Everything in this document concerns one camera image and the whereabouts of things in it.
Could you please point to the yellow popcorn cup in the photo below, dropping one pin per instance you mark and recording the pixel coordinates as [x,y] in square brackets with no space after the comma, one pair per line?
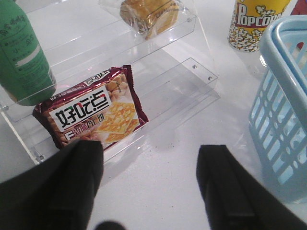
[249,20]

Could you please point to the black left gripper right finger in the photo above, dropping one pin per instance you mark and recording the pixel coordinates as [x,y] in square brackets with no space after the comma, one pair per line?
[234,200]

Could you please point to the light blue plastic basket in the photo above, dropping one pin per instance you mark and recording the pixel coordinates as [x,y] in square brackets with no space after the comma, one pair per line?
[278,117]

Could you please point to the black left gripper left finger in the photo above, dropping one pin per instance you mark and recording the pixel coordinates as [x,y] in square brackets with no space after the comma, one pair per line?
[57,194]

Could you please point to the maroon cracker snack packet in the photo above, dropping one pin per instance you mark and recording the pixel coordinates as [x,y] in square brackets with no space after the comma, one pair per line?
[104,107]

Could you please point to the bread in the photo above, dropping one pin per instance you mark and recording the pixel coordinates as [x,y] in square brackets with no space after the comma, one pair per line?
[148,18]

